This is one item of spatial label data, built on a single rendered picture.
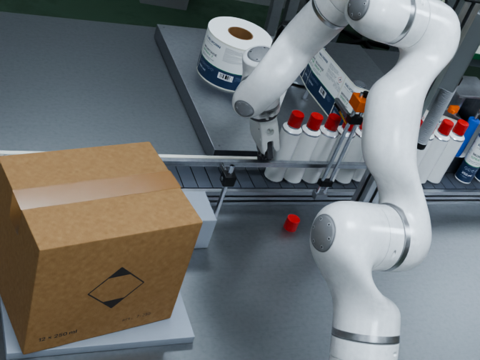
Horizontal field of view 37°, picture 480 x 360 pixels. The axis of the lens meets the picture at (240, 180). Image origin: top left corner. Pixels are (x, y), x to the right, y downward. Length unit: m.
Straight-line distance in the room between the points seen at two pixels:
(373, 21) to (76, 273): 0.65
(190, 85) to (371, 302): 1.09
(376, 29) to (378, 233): 0.34
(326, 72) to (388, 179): 0.91
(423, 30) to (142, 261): 0.63
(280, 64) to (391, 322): 0.59
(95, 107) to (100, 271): 0.84
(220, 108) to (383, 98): 0.88
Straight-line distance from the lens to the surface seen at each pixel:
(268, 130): 1.69
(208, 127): 1.96
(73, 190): 1.28
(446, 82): 1.67
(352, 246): 1.19
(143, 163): 1.37
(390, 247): 1.24
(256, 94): 1.53
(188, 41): 2.36
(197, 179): 1.77
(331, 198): 1.92
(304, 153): 1.81
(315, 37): 1.49
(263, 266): 1.67
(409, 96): 1.26
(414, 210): 1.29
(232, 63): 2.11
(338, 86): 2.09
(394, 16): 1.24
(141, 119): 2.01
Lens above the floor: 1.95
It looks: 36 degrees down
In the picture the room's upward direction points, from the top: 20 degrees clockwise
